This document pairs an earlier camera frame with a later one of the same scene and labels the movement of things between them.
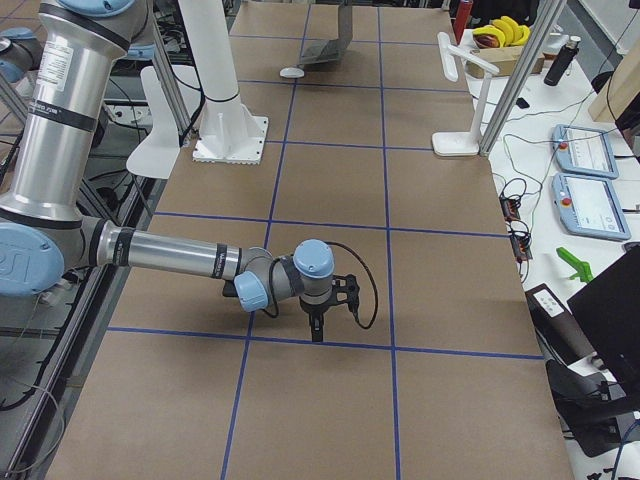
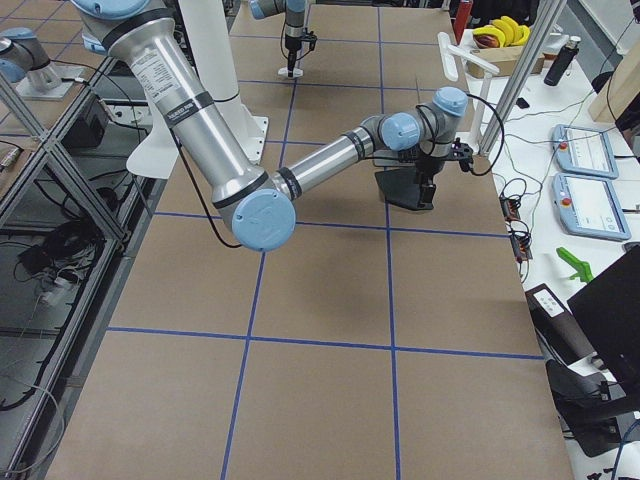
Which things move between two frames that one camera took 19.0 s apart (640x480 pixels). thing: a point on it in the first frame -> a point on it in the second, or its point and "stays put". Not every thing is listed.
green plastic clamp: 583,269 stays put
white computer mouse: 291,72 stays put
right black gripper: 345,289 -> 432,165
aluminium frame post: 549,11 stays put
